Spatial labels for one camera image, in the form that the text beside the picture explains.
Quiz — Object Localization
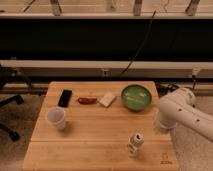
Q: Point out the white plastic cup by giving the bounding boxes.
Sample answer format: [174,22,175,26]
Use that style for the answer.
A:
[45,107,66,130]

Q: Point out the black phone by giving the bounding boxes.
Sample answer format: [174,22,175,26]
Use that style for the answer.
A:
[58,90,72,107]

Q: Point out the black office chair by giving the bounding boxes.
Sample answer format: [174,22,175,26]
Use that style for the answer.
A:
[0,64,24,142]

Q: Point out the wall power outlet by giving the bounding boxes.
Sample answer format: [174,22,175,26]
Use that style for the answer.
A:
[102,68,110,77]

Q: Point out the red sausage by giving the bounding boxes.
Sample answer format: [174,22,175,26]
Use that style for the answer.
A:
[77,97,97,105]

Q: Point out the black hanging cable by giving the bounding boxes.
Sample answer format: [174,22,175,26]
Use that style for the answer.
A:
[117,9,157,78]

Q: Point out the black floor cable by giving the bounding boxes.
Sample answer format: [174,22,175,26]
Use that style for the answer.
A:
[155,74,198,96]

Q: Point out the white sponge block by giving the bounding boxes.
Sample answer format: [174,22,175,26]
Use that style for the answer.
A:
[99,93,116,107]

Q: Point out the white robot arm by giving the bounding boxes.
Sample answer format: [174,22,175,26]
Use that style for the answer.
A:
[154,88,213,142]

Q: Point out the green bowl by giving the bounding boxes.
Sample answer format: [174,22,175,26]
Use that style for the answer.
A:
[121,84,152,111]

